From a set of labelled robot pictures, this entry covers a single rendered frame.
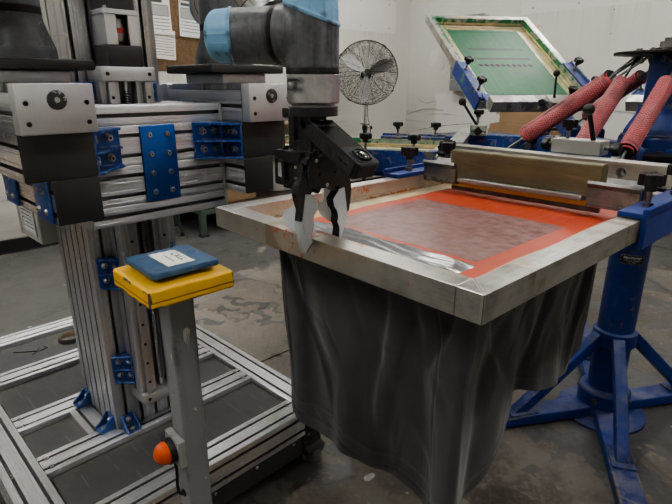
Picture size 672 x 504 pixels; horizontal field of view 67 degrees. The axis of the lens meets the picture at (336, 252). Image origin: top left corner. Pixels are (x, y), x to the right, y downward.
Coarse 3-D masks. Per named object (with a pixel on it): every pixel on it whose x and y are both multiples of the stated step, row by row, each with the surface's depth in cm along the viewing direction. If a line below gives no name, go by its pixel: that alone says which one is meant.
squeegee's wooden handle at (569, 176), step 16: (464, 160) 124; (480, 160) 120; (496, 160) 118; (512, 160) 115; (528, 160) 112; (544, 160) 110; (560, 160) 107; (464, 176) 125; (480, 176) 121; (496, 176) 118; (512, 176) 116; (528, 176) 113; (544, 176) 110; (560, 176) 108; (576, 176) 105; (592, 176) 103; (576, 192) 106
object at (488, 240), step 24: (480, 216) 104; (504, 216) 104; (528, 216) 105; (552, 216) 105; (576, 216) 105; (600, 216) 105; (408, 240) 88; (432, 240) 88; (456, 240) 88; (480, 240) 88; (504, 240) 88; (528, 240) 88; (552, 240) 88; (480, 264) 77
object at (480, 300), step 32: (320, 192) 110; (352, 192) 116; (384, 192) 124; (224, 224) 96; (256, 224) 88; (608, 224) 85; (640, 224) 88; (320, 256) 77; (352, 256) 71; (384, 256) 69; (544, 256) 69; (576, 256) 72; (608, 256) 81; (384, 288) 68; (416, 288) 64; (448, 288) 60; (480, 288) 58; (512, 288) 61; (544, 288) 67; (480, 320) 58
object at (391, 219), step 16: (432, 192) 128; (448, 192) 128; (464, 192) 128; (368, 208) 111; (384, 208) 111; (400, 208) 111; (416, 208) 111; (432, 208) 111; (448, 208) 111; (464, 208) 111; (480, 208) 111; (352, 224) 98; (368, 224) 98; (384, 224) 98; (400, 224) 98; (416, 224) 98; (432, 224) 98
